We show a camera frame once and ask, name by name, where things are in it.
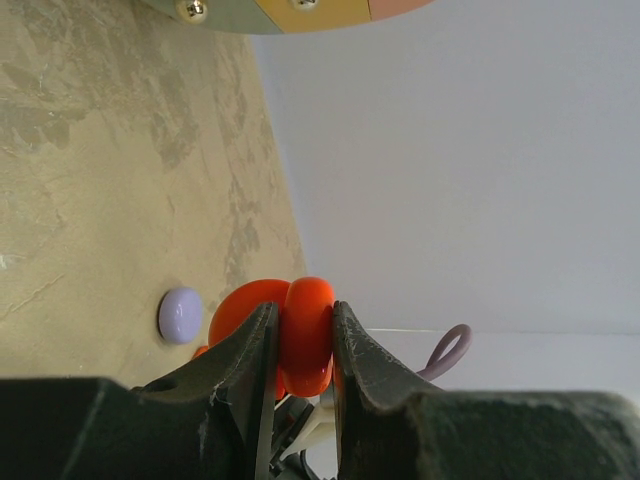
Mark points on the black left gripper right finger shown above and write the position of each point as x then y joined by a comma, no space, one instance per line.
392,424

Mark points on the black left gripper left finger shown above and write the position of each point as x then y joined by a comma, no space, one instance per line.
212,418

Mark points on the orange earbud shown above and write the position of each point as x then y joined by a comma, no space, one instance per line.
201,350

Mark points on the purple earbud charging case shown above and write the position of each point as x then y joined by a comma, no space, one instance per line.
180,315

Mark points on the orange round cap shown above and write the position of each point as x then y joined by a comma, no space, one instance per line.
305,350

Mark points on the round white drawer cabinet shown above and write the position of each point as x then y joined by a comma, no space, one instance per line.
270,17

